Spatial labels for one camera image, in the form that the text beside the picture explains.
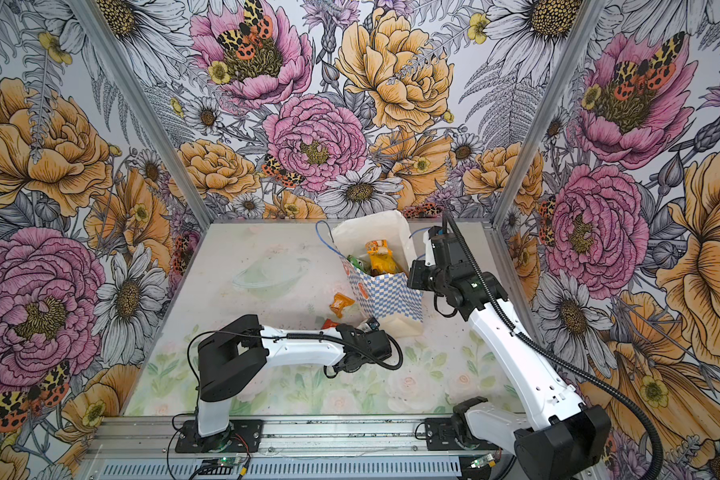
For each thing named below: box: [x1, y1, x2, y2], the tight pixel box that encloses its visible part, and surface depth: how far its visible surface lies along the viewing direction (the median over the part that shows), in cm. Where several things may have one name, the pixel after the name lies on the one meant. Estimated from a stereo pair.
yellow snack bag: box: [370, 253, 402, 275], surface depth 90 cm
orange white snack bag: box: [365, 239, 393, 255], surface depth 93 cm
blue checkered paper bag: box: [332, 210, 424, 338], surface depth 86 cm
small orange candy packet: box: [329, 292, 355, 318], surface depth 99 cm
